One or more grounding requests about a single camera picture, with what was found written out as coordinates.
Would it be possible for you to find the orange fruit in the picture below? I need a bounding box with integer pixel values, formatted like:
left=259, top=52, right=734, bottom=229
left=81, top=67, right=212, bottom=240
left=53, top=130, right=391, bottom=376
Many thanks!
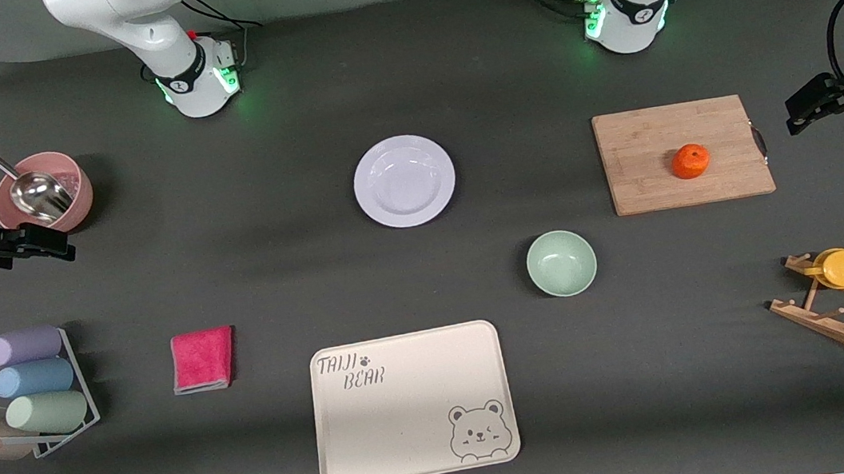
left=670, top=141, right=712, bottom=181

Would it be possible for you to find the white round plate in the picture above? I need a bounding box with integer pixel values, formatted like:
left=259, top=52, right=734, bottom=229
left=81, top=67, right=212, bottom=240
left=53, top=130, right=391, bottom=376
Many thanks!
left=348, top=129, right=462, bottom=234

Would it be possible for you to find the metal scoop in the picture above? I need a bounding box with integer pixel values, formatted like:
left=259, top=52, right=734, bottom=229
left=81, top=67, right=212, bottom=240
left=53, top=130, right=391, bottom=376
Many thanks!
left=0, top=141, right=77, bottom=230

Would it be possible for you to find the pink bowl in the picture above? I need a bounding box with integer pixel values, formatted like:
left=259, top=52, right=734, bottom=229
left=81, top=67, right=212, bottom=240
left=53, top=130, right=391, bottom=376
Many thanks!
left=0, top=147, right=99, bottom=242

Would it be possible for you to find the purple cup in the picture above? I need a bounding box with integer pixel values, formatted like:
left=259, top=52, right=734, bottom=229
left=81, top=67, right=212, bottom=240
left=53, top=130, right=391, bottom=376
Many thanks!
left=0, top=322, right=66, bottom=368

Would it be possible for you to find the blue cup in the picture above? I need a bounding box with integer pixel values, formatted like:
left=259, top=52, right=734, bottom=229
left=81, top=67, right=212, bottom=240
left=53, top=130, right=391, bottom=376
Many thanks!
left=0, top=356, right=78, bottom=401

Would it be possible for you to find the wooden cutting board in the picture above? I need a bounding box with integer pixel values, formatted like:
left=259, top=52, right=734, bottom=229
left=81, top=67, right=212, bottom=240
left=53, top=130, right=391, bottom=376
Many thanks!
left=590, top=91, right=778, bottom=220

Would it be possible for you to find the green cup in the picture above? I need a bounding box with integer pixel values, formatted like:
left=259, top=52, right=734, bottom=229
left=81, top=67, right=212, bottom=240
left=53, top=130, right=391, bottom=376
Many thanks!
left=3, top=386, right=93, bottom=441

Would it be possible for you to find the pink folded cloth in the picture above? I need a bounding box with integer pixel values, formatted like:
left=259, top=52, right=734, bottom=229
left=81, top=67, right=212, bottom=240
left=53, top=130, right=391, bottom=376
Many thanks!
left=166, top=325, right=241, bottom=396

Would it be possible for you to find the light green bowl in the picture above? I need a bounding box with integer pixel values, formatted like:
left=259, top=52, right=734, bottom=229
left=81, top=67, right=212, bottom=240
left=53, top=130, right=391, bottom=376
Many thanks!
left=523, top=225, right=602, bottom=301

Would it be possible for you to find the beige bear print tray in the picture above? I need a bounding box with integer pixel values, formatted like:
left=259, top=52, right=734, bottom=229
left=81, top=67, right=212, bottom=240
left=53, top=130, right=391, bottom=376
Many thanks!
left=304, top=316, right=525, bottom=474

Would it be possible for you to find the black right arm base cable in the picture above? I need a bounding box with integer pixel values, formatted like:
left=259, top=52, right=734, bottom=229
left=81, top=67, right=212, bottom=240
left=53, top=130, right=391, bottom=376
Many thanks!
left=179, top=0, right=270, bottom=78

